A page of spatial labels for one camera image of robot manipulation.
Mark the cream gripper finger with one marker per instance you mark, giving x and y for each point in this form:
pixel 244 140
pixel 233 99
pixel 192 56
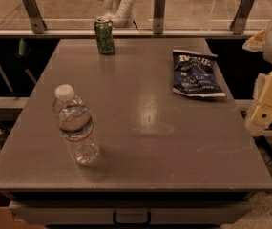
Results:
pixel 259 116
pixel 255 43

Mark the blue chip bag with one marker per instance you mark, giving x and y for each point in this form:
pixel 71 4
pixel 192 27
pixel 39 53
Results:
pixel 194 74

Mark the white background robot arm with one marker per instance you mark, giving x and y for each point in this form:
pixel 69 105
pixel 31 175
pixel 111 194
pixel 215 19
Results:
pixel 120 12

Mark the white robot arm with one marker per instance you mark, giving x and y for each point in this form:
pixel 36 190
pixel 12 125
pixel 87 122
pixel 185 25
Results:
pixel 267 44

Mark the clear plastic water bottle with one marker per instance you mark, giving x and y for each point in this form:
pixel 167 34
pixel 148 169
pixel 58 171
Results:
pixel 74 120

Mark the green soda can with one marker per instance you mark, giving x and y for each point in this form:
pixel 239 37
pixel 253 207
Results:
pixel 103 35

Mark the grey table drawer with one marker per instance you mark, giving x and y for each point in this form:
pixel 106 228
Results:
pixel 101 213

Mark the cardboard box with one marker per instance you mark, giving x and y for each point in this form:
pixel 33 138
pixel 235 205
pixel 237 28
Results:
pixel 9 221

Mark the metal rail ledge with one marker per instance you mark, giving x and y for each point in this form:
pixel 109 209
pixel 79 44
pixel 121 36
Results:
pixel 119 33

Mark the right metal bracket post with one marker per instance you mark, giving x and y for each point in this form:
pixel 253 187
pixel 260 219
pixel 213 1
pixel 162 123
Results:
pixel 238 24

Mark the metal bracket post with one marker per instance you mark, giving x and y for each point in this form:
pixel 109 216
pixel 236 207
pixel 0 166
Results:
pixel 238 24
pixel 37 24
pixel 158 18

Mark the middle metal bracket post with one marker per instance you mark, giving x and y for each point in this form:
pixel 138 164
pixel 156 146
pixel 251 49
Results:
pixel 158 18

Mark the black drawer handle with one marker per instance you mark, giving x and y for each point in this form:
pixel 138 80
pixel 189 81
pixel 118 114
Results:
pixel 131 218

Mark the left metal bracket post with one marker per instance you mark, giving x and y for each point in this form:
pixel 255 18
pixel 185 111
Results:
pixel 37 24

